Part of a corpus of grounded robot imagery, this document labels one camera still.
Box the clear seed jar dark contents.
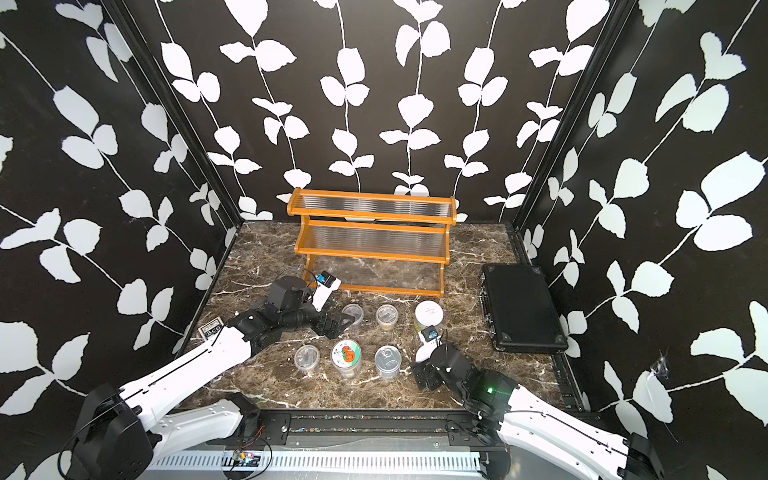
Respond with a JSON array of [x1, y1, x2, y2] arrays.
[[341, 303, 364, 329]]

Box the red white labelled jar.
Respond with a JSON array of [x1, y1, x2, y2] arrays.
[[331, 340, 362, 379]]

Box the small metal pull-tab can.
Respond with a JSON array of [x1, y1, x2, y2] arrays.
[[374, 345, 402, 380]]

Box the clear seed jar purple label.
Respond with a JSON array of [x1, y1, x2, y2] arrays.
[[294, 345, 320, 375]]

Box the clear seed jar orange contents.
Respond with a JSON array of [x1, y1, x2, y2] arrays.
[[375, 304, 399, 331]]

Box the large white jar green label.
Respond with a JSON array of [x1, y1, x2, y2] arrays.
[[414, 300, 444, 332]]

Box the large white labelled jar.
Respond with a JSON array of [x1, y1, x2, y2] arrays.
[[415, 341, 438, 363]]

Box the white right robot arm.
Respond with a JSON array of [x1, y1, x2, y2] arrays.
[[411, 339, 666, 479]]

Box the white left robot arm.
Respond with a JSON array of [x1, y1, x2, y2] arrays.
[[56, 271, 354, 479]]

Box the orange wooden three-tier shelf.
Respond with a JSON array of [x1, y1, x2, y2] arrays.
[[286, 188, 457, 298]]

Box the playing card box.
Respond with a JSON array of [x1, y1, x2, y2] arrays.
[[198, 317, 225, 341]]

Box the black hard case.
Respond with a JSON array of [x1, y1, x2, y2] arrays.
[[480, 263, 568, 354]]

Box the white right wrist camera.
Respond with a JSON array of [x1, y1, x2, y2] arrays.
[[418, 326, 441, 349]]

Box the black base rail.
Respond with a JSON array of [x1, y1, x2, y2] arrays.
[[239, 409, 501, 447]]

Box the small circuit board with wires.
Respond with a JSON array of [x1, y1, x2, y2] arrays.
[[230, 451, 261, 471]]

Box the white slotted cable duct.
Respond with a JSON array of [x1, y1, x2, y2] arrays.
[[148, 450, 483, 474]]

